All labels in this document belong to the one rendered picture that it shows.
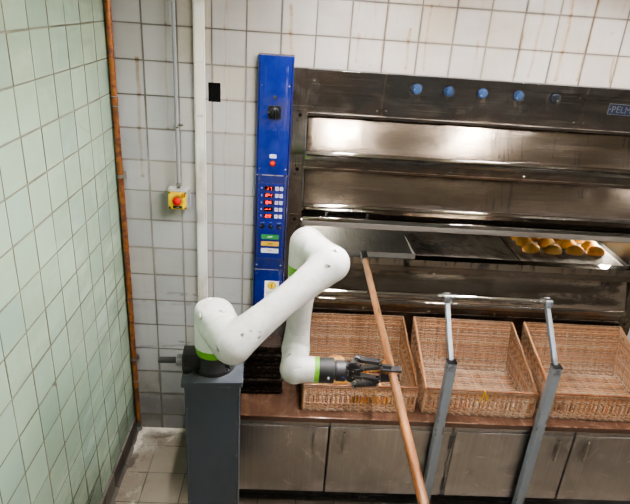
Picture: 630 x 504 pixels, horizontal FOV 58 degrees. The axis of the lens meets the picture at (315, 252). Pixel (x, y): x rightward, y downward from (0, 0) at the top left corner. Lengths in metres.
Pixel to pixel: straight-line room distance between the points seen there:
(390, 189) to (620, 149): 1.13
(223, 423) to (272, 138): 1.33
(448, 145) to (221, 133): 1.09
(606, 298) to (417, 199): 1.22
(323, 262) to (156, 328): 1.63
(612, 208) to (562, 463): 1.31
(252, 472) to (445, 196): 1.68
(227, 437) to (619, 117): 2.30
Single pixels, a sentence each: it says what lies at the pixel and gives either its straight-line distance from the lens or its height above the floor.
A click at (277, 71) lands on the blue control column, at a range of 2.69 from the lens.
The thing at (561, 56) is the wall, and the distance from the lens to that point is 2.96.
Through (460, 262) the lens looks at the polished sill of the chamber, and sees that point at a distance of 3.10.
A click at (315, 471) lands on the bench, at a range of 3.05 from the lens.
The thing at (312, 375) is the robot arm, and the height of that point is 1.19.
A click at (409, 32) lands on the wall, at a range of 2.75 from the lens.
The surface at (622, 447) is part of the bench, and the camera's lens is 3.36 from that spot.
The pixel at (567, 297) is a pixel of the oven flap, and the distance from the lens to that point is 3.40.
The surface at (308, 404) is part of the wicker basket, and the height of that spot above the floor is 0.62.
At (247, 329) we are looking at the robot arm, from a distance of 1.78.
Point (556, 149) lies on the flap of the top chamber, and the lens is 3.05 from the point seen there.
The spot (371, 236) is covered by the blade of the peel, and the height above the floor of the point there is 1.19.
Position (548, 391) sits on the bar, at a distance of 2.89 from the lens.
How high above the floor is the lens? 2.39
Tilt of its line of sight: 24 degrees down
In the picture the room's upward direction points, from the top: 4 degrees clockwise
